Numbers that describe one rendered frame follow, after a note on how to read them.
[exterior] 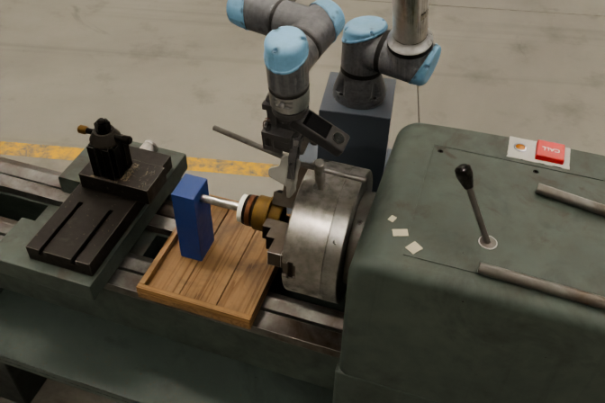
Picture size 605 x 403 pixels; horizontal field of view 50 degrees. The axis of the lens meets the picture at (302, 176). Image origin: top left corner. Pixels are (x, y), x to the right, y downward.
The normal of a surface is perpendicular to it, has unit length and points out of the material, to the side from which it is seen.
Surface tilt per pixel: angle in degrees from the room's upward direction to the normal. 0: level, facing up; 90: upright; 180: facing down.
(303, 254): 65
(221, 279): 0
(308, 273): 83
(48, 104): 0
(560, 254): 0
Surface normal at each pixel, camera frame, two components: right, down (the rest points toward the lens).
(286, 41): -0.04, -0.61
